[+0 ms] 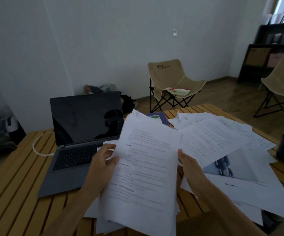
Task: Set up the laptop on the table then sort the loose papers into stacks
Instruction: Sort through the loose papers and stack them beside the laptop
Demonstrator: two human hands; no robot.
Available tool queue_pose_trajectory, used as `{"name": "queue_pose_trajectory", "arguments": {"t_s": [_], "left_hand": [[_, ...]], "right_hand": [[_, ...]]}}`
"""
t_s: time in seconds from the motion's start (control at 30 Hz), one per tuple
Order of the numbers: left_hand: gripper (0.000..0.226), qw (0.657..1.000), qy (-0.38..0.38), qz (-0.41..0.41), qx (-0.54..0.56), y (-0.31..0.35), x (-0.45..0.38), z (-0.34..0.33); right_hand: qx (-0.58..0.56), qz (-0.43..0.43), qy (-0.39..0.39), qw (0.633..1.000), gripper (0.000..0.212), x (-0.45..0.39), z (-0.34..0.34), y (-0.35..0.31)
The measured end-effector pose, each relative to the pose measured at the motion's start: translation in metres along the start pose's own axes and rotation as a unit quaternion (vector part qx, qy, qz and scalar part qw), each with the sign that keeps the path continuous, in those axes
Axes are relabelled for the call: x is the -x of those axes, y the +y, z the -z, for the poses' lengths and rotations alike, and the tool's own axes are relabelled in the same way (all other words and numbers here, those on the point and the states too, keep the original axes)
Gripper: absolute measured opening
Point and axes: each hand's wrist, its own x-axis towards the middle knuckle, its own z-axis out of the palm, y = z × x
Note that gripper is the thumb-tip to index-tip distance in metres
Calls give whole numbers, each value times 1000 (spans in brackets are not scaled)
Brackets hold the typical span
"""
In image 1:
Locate person's left forearm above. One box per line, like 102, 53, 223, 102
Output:
41, 187, 103, 236

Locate pile of white papers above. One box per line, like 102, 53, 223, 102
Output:
167, 110, 284, 227

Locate wooden slatted table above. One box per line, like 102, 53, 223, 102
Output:
0, 103, 284, 236

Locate person's right hand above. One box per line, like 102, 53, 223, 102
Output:
177, 148, 210, 195

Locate tall narrow window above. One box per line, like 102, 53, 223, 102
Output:
264, 0, 284, 24

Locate pink storage box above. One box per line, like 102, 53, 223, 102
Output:
267, 53, 284, 68

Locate blue booklet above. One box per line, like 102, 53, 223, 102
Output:
147, 111, 170, 127

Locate person's left hand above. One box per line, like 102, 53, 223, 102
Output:
82, 144, 120, 197

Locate white and black appliance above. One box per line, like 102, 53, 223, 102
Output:
0, 112, 26, 150

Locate woven storage basket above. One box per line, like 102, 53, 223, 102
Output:
245, 47, 272, 67

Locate red and white booklet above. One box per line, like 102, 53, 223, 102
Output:
165, 87, 191, 97

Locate person's right forearm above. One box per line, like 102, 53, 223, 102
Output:
193, 179, 268, 236

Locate grey laptop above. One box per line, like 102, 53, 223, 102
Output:
37, 90, 125, 198

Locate white charging cable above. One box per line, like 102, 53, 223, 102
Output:
32, 131, 58, 157

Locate black shelf unit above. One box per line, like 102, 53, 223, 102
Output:
237, 22, 284, 84

